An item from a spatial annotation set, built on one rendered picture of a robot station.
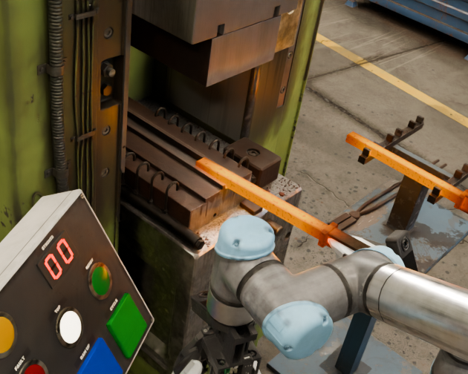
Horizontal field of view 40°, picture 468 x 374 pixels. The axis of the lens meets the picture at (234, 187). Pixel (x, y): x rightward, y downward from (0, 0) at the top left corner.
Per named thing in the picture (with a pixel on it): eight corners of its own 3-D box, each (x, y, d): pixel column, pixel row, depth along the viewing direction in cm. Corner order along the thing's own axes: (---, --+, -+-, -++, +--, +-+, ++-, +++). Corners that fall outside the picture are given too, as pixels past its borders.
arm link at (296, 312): (364, 300, 80) (310, 245, 87) (291, 331, 74) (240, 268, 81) (348, 342, 84) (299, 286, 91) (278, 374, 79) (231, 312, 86)
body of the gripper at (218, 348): (211, 395, 96) (221, 341, 89) (190, 350, 102) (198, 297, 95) (257, 381, 99) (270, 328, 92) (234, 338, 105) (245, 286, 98)
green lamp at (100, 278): (117, 289, 103) (119, 268, 100) (94, 303, 100) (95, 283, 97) (105, 278, 104) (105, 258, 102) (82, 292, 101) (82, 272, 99)
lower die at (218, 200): (247, 198, 152) (252, 168, 147) (187, 234, 139) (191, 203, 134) (125, 121, 171) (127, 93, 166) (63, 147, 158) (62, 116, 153)
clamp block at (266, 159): (278, 179, 160) (283, 156, 156) (256, 192, 154) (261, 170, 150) (241, 156, 165) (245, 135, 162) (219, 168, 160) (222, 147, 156)
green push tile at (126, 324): (148, 325, 109) (129, 292, 106) (130, 359, 104) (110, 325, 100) (139, 326, 110) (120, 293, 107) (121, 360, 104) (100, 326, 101)
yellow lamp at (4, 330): (24, 343, 83) (22, 320, 81) (-8, 363, 80) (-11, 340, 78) (10, 329, 85) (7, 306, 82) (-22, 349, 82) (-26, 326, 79)
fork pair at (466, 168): (469, 171, 172) (472, 165, 171) (460, 179, 168) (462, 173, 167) (395, 133, 183) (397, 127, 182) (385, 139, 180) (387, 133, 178)
